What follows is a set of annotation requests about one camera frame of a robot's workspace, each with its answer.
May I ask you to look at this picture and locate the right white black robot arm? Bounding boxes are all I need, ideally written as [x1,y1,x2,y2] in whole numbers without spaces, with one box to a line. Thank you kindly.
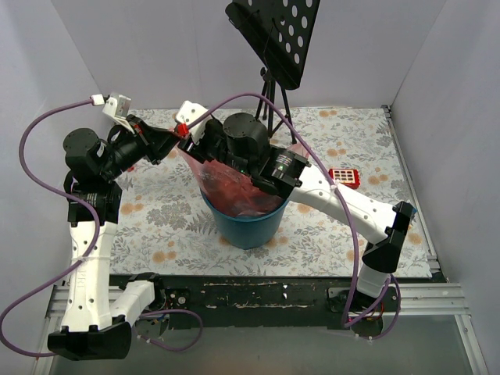
[176,107,415,311]

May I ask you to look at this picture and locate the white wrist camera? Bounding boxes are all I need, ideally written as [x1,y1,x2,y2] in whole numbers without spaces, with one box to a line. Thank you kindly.
[175,100,210,145]
[102,92,134,133]

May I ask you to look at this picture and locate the floral patterned table mat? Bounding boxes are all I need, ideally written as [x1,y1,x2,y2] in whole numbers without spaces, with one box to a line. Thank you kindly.
[110,107,413,277]

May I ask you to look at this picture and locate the red toy calculator block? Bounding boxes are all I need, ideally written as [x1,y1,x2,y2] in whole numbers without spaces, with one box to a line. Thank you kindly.
[329,168,360,190]

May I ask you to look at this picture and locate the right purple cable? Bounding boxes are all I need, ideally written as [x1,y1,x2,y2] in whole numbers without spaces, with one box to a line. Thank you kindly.
[187,92,402,340]

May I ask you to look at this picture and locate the red plastic trash bag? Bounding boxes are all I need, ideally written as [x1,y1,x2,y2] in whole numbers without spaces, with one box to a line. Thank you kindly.
[174,123,310,199]

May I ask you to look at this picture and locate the black perforated music stand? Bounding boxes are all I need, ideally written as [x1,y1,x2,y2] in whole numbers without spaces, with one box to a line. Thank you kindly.
[225,0,320,120]

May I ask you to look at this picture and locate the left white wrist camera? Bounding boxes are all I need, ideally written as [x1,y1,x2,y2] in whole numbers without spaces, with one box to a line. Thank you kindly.
[102,92,134,133]

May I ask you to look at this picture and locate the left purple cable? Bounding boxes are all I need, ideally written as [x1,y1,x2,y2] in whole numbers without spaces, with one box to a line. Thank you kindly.
[0,95,204,359]

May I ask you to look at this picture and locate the purple cable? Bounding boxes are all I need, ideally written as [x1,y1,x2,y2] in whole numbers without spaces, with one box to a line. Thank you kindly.
[0,95,204,359]
[187,92,402,340]

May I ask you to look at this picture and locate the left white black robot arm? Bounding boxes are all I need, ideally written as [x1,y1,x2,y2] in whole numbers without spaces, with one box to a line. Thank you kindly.
[47,115,179,360]

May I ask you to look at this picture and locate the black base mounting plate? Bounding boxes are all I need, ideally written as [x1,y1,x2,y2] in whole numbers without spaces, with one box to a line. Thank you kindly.
[120,275,402,331]

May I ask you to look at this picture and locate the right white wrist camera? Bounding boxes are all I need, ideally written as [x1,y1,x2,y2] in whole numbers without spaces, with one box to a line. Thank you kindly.
[175,100,210,145]

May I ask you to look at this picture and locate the teal plastic trash bin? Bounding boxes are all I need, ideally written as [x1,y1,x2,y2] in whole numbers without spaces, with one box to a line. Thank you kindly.
[201,187,288,250]

